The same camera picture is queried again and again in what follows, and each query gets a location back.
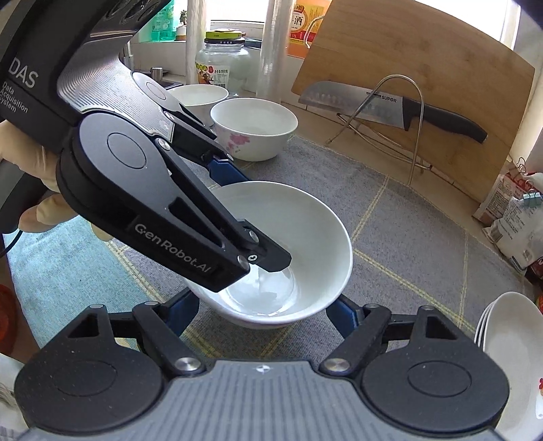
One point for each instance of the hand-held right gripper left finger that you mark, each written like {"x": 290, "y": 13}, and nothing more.
{"x": 186, "y": 309}

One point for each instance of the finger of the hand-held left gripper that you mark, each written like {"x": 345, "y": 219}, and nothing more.
{"x": 227, "y": 174}
{"x": 191, "y": 250}

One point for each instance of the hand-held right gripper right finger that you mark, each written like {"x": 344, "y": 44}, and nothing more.
{"x": 339, "y": 313}

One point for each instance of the white bowl with pink flowers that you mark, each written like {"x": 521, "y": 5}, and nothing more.
{"x": 305, "y": 237}
{"x": 254, "y": 123}
{"x": 199, "y": 95}

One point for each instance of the plain white plate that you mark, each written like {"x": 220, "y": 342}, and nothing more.
{"x": 477, "y": 330}
{"x": 482, "y": 333}

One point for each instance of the person's left hand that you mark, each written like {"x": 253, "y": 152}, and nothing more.
{"x": 53, "y": 207}

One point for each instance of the green plastic bottle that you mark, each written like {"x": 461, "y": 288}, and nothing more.
{"x": 163, "y": 25}

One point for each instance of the small potted plant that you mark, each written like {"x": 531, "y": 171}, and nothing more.
{"x": 181, "y": 25}

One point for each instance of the glass jar with label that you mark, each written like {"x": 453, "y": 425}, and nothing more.
{"x": 220, "y": 63}

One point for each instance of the stack of clear plastic cups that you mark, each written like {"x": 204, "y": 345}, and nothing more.
{"x": 275, "y": 51}
{"x": 197, "y": 38}

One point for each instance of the grey and teal table mat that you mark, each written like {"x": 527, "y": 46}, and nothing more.
{"x": 403, "y": 212}

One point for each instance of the orange liquid bottle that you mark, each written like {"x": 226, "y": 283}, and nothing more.
{"x": 305, "y": 38}

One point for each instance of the red plastic object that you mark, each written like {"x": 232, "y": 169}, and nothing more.
{"x": 7, "y": 318}

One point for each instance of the white and blue printed bag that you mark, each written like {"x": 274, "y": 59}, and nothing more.
{"x": 517, "y": 237}

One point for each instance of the white and orange printed bag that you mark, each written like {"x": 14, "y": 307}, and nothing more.
{"x": 496, "y": 199}

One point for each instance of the person's white jacket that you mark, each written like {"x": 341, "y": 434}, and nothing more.
{"x": 8, "y": 403}

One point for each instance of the green binder clip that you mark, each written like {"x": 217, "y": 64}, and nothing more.
{"x": 532, "y": 198}

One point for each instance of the bamboo cutting board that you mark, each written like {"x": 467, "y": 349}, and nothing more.
{"x": 424, "y": 55}

